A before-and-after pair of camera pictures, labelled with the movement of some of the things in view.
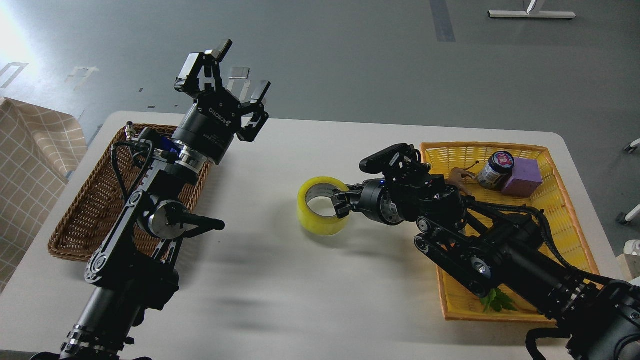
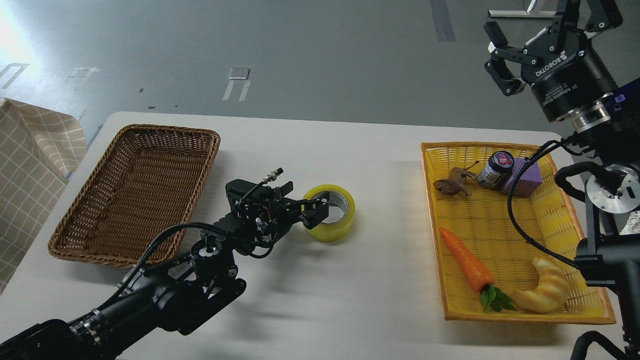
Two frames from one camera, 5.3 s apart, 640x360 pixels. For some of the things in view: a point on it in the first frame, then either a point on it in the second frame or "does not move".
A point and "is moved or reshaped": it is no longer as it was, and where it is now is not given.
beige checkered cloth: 39,149 does not move
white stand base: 515,14 does not move
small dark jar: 499,170 does not move
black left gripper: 207,129 → 279,215
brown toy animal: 457,177 does not move
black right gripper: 372,198 → 564,73
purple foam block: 525,179 does not move
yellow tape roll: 316,225 is moved or reshaped
